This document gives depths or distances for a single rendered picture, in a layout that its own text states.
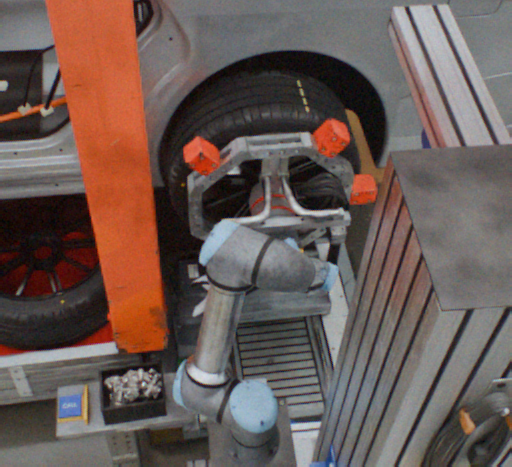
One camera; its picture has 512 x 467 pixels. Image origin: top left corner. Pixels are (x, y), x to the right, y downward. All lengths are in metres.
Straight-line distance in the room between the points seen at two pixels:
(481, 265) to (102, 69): 0.97
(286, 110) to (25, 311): 1.14
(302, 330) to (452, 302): 2.28
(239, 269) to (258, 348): 1.46
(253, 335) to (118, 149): 1.50
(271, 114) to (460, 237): 1.43
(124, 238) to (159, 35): 0.61
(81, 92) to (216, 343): 0.65
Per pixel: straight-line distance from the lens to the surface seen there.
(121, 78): 1.62
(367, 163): 3.82
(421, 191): 0.95
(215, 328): 1.76
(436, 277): 0.87
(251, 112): 2.29
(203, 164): 2.26
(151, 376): 2.44
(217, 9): 2.17
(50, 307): 2.69
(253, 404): 1.85
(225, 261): 1.63
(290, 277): 1.63
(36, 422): 3.06
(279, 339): 3.14
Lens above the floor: 2.72
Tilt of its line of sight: 50 degrees down
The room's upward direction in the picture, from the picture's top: 3 degrees clockwise
